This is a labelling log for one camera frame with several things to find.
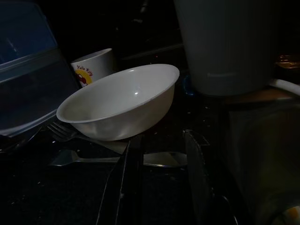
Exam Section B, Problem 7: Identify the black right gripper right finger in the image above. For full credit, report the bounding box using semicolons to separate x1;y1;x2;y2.
183;130;235;225

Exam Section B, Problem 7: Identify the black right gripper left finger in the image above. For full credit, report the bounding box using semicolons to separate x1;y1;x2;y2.
96;135;144;225

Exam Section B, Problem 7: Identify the white ceramic bowl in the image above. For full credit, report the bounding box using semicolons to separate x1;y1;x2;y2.
56;63;180;141

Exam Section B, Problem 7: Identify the silver metal fork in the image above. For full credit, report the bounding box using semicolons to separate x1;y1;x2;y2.
46;121;79;142
48;150;188;168

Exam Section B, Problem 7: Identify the stainless steel sink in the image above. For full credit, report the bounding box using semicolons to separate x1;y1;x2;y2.
217;93;300;225

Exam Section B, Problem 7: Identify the white Hello Kitty mug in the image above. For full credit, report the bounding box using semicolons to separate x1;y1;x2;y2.
71;48;115;89

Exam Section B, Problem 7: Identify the grey water filter jug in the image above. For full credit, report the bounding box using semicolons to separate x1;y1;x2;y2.
174;0;282;97

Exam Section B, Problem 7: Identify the translucent plastic food cover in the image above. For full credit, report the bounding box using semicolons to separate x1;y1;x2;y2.
0;0;80;139

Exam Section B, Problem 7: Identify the white water hose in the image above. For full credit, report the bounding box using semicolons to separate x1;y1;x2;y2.
268;78;300;94

